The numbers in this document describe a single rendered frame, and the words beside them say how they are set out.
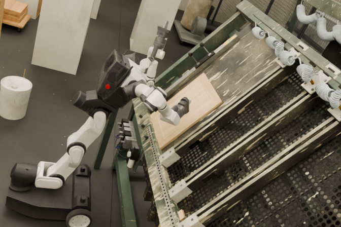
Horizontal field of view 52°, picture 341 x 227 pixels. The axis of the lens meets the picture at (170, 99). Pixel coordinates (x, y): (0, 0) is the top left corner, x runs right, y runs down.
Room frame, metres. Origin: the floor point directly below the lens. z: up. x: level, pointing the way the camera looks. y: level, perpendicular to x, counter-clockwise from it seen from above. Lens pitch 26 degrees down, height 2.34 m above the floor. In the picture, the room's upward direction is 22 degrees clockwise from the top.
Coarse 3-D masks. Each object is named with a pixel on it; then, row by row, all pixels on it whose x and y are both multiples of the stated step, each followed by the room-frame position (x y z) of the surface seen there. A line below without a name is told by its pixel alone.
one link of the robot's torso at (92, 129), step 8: (96, 112) 2.12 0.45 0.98; (88, 120) 2.21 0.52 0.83; (96, 120) 2.11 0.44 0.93; (104, 120) 2.13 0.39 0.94; (80, 128) 2.20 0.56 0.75; (88, 128) 2.12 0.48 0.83; (96, 128) 2.13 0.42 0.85; (72, 136) 2.16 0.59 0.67; (80, 136) 2.11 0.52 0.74; (88, 136) 2.14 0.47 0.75; (96, 136) 2.15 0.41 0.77; (72, 144) 2.08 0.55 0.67; (80, 144) 2.11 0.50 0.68; (88, 144) 2.14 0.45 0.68
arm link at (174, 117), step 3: (171, 111) 1.92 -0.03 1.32; (174, 111) 1.93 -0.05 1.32; (171, 114) 1.91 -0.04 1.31; (174, 114) 1.92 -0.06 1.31; (177, 114) 1.94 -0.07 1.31; (165, 117) 1.89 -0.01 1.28; (168, 117) 1.89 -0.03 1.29; (171, 117) 1.90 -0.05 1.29; (174, 117) 1.91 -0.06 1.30; (177, 117) 1.94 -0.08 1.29; (168, 120) 1.91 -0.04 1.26; (171, 120) 1.89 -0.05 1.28; (174, 120) 1.91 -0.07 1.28; (177, 120) 1.95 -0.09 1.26; (174, 123) 1.92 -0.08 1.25; (177, 123) 1.95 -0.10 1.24
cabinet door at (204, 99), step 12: (192, 84) 2.58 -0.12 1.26; (204, 84) 2.50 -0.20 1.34; (180, 96) 2.53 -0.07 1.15; (192, 96) 2.46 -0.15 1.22; (204, 96) 2.38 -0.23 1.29; (216, 96) 2.31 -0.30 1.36; (192, 108) 2.33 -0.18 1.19; (204, 108) 2.26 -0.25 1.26; (156, 120) 2.43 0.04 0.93; (180, 120) 2.29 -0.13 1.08; (192, 120) 2.22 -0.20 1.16; (156, 132) 2.30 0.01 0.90; (168, 132) 2.23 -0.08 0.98; (180, 132) 2.17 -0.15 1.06
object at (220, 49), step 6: (234, 42) 2.79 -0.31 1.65; (222, 48) 2.75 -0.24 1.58; (228, 48) 2.77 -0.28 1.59; (216, 54) 2.74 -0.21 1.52; (210, 60) 2.73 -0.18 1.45; (204, 66) 2.72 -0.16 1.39; (192, 72) 2.69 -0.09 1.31; (180, 78) 2.71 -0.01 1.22; (186, 78) 2.68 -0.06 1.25; (174, 84) 2.68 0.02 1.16; (180, 84) 2.67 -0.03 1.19; (168, 90) 2.65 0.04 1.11; (174, 90) 2.66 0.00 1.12
